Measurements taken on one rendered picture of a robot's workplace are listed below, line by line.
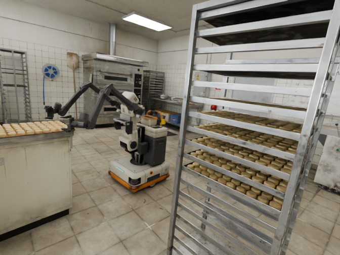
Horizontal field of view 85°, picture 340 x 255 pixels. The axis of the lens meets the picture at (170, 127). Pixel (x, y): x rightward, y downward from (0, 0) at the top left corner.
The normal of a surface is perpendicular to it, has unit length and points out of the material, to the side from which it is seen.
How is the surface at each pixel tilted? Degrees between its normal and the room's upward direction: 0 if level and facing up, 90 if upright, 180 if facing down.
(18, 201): 90
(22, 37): 90
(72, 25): 90
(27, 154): 90
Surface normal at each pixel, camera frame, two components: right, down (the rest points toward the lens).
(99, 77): 0.66, 0.23
